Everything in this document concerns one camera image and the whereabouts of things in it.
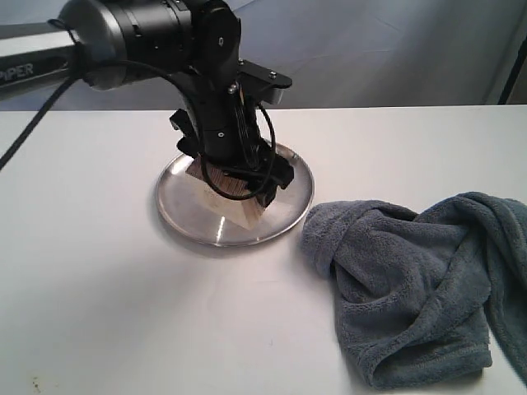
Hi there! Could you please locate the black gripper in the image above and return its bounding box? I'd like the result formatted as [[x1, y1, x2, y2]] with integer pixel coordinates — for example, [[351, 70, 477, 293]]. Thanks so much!
[[170, 106, 295, 208]]

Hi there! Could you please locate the light wooden cube block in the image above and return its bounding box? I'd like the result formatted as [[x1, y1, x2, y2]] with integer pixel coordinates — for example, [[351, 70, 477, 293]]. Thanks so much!
[[184, 156, 271, 231]]

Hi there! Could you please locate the blue-grey fluffy towel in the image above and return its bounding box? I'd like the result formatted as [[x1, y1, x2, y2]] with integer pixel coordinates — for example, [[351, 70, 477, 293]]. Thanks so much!
[[301, 192, 526, 390]]

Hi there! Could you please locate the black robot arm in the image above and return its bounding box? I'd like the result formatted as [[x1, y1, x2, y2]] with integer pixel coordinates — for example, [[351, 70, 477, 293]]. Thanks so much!
[[1, 1, 294, 206]]

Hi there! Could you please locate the round stainless steel plate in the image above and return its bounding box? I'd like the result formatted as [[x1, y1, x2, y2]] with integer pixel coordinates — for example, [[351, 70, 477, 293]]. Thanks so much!
[[155, 144, 315, 247]]

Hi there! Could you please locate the blue-grey backdrop curtain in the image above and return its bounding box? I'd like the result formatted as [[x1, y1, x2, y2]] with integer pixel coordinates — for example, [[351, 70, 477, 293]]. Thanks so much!
[[0, 0, 527, 112]]

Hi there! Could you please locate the black tripod stand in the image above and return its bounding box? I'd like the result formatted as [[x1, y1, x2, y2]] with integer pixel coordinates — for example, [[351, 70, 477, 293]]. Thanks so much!
[[497, 39, 527, 105]]

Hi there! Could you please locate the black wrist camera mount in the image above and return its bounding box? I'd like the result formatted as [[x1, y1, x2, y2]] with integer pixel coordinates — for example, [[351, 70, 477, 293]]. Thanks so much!
[[238, 59, 293, 105]]

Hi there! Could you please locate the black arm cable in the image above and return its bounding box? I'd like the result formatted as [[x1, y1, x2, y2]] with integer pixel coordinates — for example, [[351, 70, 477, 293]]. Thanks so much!
[[0, 18, 277, 201]]

